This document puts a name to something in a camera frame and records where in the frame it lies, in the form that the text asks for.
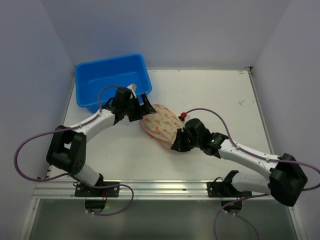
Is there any floral mesh laundry bag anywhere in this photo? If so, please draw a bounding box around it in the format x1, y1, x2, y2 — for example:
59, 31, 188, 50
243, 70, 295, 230
140, 104, 184, 150

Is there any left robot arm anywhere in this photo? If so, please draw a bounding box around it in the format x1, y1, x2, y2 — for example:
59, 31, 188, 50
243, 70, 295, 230
46, 85, 157, 188

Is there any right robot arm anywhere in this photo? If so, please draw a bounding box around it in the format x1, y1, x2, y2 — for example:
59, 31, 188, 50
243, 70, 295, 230
171, 118, 308, 207

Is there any blue plastic bin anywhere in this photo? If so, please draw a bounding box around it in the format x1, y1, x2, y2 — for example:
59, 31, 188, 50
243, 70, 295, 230
75, 53, 152, 113

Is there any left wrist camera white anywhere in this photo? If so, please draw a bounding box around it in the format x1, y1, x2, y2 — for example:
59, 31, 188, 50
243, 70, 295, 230
126, 83, 137, 98

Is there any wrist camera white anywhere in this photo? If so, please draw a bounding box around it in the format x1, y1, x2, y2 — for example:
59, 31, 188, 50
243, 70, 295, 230
178, 112, 191, 128
126, 83, 137, 98

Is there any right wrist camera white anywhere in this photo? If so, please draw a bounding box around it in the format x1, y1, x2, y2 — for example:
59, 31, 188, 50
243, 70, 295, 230
178, 112, 191, 128

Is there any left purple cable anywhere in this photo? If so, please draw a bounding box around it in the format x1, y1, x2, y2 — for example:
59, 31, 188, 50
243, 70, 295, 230
14, 85, 135, 216

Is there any purple cable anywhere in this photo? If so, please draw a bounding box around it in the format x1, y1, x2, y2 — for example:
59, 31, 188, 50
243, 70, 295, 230
186, 107, 320, 240
14, 85, 135, 216

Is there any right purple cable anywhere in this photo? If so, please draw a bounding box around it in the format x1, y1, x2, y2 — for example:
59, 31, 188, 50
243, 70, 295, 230
186, 107, 320, 240

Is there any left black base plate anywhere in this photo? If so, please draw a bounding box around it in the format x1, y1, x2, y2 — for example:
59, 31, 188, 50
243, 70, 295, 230
73, 181, 120, 198

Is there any aluminium mounting rail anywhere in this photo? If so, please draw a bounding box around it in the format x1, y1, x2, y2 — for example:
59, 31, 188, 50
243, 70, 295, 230
32, 178, 251, 201

